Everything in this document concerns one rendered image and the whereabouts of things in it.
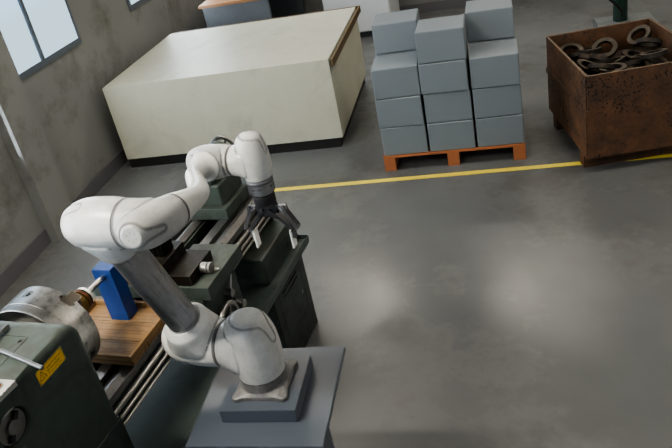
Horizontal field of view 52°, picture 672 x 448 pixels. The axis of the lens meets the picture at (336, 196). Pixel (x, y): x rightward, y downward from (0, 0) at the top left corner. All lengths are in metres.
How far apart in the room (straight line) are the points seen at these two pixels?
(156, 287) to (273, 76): 3.79
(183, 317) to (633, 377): 2.04
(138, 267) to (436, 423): 1.68
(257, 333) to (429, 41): 3.11
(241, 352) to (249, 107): 3.84
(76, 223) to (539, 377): 2.22
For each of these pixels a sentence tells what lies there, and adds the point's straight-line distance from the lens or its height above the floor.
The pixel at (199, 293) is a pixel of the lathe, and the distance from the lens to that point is 2.67.
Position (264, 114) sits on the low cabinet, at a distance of 5.81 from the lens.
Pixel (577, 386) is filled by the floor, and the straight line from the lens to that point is 3.33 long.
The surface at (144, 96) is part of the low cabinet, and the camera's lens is 6.11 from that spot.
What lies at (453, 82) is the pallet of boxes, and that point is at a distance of 4.94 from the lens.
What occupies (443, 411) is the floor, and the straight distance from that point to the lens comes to 3.24.
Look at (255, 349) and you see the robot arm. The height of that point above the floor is 1.00.
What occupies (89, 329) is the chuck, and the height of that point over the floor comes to 1.10.
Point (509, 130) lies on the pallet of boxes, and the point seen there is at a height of 0.23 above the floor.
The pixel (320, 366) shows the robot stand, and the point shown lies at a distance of 2.42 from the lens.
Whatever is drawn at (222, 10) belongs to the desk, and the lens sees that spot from 8.15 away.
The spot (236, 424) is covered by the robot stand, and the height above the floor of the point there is 0.75.
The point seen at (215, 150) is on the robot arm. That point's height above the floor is 1.49.
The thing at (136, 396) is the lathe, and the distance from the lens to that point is 2.58.
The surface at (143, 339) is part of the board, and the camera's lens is 2.54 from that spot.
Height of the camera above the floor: 2.33
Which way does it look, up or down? 28 degrees down
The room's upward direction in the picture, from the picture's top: 12 degrees counter-clockwise
